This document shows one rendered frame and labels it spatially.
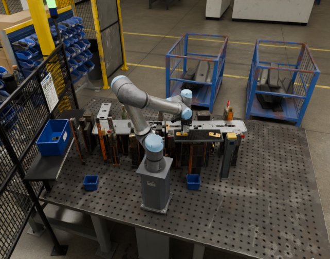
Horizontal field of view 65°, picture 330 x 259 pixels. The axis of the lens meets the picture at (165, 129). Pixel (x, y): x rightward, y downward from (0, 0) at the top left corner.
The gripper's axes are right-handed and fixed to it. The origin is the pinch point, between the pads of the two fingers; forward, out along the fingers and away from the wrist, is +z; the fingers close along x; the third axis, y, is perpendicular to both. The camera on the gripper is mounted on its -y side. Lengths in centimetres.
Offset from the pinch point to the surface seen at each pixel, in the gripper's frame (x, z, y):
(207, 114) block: 49, 15, 22
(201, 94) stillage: 244, 102, 25
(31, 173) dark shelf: -39, 15, -105
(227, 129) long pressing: 31, 18, 39
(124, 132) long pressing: 18, 18, -51
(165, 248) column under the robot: -45, 88, -9
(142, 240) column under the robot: -42, 86, -28
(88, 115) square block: 33, 12, -87
